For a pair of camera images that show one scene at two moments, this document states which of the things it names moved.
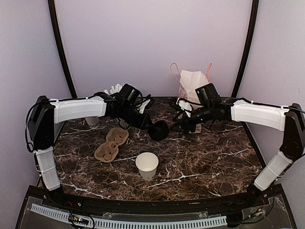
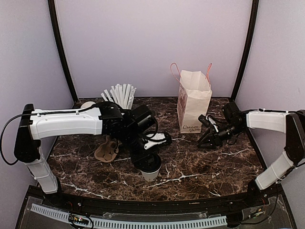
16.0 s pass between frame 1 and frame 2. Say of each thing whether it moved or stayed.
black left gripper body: moved
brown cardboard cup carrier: stayed
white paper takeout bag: stayed
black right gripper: moved
